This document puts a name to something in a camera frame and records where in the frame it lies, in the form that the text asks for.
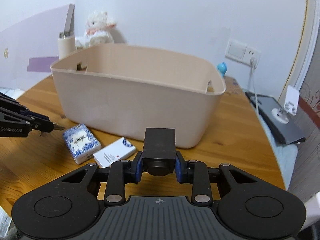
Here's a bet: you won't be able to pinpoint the dark brown cube box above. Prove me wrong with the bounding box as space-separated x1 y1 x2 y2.
142 128 176 177

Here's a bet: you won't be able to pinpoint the blue white tissue pack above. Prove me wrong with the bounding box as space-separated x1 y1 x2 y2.
62 124 101 165

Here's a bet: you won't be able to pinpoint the white plush lamb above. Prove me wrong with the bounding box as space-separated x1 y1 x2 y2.
75 11 117 50

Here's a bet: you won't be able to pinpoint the grey laptop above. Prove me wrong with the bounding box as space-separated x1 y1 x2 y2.
245 86 305 145

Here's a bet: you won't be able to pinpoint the white wall switch socket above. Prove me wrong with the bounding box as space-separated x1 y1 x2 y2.
225 39 261 69

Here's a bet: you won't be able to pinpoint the blue toy figurine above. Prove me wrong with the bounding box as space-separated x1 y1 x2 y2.
216 62 227 77

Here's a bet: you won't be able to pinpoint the white phone stand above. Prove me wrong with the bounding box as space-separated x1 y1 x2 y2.
271 85 299 125

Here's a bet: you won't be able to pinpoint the lilac headboard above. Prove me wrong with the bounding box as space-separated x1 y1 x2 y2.
1 4 74 90

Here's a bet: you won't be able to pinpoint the metal keys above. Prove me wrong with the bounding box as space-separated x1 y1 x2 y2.
53 122 65 131

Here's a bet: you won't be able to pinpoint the cream thermos bottle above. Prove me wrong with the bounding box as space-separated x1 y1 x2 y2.
57 31 76 59

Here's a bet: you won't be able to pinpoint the beige plastic storage bin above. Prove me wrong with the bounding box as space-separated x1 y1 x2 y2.
50 43 226 148

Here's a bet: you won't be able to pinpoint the white small box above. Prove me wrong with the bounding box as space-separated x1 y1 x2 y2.
93 137 136 168

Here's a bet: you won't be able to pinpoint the white charger cable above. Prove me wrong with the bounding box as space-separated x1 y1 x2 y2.
249 56 261 117

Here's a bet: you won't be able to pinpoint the purple floral table mat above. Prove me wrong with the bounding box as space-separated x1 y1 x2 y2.
224 76 244 95

